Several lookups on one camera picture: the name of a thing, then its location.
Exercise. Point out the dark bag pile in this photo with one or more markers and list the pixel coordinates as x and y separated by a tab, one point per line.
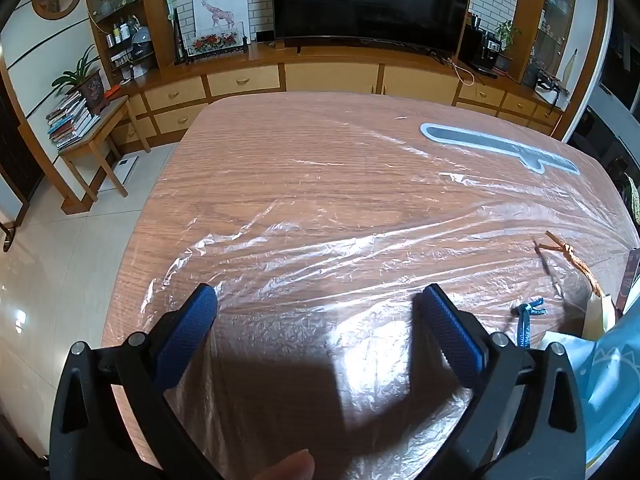
622	170

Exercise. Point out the person's left hand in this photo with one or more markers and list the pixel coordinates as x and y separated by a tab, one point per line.
292	467

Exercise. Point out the black coffee machine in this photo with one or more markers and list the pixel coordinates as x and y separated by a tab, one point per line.
482	50

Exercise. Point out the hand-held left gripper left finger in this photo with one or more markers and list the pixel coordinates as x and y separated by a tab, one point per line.
187	330

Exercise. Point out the dark wooden door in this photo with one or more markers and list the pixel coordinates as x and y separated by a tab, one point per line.
17	160

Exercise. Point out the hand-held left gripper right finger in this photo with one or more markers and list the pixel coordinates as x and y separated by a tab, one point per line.
452	330

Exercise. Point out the grey knife-shaped mat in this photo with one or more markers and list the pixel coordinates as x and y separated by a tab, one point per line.
465	137

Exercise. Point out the light blue paper bag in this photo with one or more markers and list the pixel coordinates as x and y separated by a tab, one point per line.
615	370

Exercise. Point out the potted plant in dark pot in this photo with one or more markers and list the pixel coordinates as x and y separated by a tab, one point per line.
92	87

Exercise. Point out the black flat-screen television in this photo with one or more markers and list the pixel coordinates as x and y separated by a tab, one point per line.
370	0

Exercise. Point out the framed red flower picture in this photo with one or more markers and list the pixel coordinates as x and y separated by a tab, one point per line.
215	42

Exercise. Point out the white bathroom scale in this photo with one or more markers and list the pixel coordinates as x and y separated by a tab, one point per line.
122	170

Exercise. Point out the giraffe drawing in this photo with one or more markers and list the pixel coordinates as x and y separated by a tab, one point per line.
220	10

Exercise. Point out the small black box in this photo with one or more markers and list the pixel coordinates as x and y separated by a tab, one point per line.
265	35

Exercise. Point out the small leafy potted plant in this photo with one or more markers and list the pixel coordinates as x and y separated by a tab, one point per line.
505	60

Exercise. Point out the stack of books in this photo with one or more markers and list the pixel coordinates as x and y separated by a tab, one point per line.
70	122

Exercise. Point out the grey helmet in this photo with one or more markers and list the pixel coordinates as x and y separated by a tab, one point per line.
141	40

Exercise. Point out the wooden side table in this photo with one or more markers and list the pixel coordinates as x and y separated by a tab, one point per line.
107	120

